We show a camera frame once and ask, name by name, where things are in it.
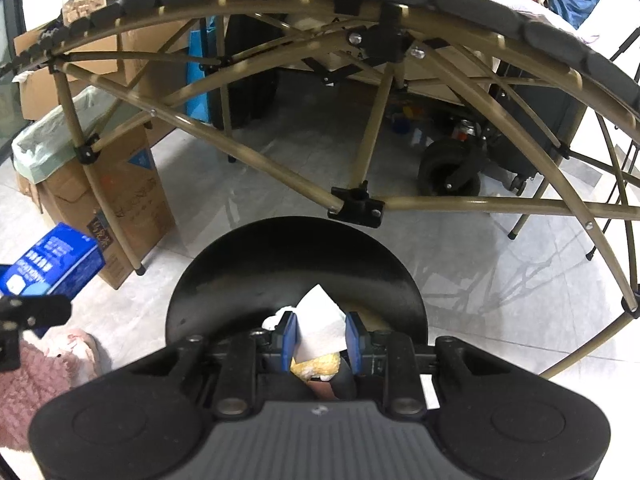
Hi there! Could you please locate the round black bin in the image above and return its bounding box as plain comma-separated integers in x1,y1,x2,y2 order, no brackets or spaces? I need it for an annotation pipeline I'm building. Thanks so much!
167,217,430,402

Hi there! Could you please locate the printed cardboard box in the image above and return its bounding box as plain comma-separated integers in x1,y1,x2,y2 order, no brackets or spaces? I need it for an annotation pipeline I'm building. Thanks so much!
30,120,176,291

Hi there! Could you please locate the black tripod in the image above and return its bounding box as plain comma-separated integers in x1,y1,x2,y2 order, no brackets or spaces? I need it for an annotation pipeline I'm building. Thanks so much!
586,25,640,261

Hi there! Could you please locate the green plastic bag liner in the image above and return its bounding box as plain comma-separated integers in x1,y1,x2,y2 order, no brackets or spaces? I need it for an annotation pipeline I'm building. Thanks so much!
12,85,151,186

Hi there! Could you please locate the white wedge sponge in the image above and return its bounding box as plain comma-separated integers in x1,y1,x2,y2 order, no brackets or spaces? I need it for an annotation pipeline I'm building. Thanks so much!
291,284,347,365

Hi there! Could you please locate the plain brown cardboard box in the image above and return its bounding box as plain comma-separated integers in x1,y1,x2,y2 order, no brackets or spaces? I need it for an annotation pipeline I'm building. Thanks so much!
12,0,221,146

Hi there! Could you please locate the tall black case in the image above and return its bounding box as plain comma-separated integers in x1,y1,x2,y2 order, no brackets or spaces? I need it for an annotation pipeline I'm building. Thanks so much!
210,12,281,131

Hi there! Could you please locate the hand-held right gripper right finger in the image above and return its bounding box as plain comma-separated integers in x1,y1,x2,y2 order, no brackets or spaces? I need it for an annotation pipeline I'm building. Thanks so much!
345,311,473,421

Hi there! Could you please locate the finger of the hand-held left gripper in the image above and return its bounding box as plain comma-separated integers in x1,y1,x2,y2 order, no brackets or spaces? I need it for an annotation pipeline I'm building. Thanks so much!
0,294,72,373

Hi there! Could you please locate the blue tissue pack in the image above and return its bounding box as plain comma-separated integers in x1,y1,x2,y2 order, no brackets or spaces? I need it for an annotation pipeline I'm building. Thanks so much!
0,222,107,297

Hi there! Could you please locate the black suitcase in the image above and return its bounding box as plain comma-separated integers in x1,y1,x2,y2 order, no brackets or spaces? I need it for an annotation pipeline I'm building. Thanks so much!
492,60,588,196

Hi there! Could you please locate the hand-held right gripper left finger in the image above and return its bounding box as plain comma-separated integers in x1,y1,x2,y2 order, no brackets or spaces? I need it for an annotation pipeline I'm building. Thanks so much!
170,311,301,421

